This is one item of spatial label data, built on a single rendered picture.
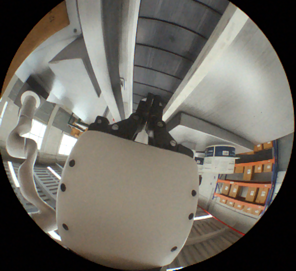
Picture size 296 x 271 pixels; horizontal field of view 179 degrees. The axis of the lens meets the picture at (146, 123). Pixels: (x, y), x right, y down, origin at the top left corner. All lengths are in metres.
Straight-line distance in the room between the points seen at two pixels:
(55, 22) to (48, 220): 0.58
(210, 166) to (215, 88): 0.39
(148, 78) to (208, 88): 0.14
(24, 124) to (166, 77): 0.71
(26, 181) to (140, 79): 0.59
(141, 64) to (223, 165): 0.51
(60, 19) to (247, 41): 0.30
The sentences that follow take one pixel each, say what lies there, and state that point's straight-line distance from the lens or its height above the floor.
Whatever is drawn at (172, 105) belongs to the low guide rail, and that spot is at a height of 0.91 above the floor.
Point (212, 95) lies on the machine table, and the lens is 0.26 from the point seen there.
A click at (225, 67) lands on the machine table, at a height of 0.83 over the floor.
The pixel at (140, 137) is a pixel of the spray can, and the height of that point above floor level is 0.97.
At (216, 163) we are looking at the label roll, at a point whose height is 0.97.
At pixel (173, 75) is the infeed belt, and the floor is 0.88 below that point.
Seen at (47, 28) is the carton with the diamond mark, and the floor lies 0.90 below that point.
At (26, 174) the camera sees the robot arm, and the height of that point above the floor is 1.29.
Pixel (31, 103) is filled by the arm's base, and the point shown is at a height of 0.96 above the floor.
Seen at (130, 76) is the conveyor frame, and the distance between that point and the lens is 0.18.
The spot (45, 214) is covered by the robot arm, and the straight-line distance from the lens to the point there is 0.54.
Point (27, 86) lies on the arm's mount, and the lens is 0.83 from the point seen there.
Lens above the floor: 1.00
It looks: 20 degrees down
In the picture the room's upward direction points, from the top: 165 degrees counter-clockwise
